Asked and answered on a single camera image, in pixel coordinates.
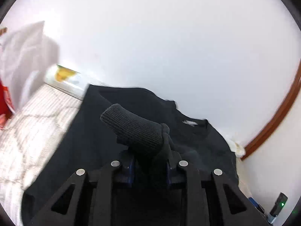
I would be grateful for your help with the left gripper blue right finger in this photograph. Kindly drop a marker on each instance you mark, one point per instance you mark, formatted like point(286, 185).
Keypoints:
point(210, 198)

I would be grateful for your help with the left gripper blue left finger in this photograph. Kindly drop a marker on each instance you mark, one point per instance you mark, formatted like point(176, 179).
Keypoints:
point(89, 197)

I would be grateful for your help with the black sweatshirt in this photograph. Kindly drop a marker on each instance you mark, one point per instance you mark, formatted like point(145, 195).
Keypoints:
point(153, 132)

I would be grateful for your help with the black device green light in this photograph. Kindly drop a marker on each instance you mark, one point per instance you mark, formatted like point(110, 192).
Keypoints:
point(276, 209)

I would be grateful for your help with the striped quilted mattress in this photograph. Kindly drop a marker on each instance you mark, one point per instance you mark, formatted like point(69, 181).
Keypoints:
point(29, 139)

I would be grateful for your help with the red paper shopping bag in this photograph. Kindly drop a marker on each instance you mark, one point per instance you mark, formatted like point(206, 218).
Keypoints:
point(6, 107)

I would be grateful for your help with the rolled white paper poster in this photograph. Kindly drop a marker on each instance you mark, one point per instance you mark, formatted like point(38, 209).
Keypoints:
point(67, 81)

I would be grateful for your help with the white Miniso plastic bag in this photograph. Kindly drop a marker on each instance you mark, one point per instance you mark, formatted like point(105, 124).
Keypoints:
point(26, 55)

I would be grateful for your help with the brown wooden door frame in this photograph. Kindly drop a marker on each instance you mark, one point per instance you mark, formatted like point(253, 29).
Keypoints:
point(278, 117)

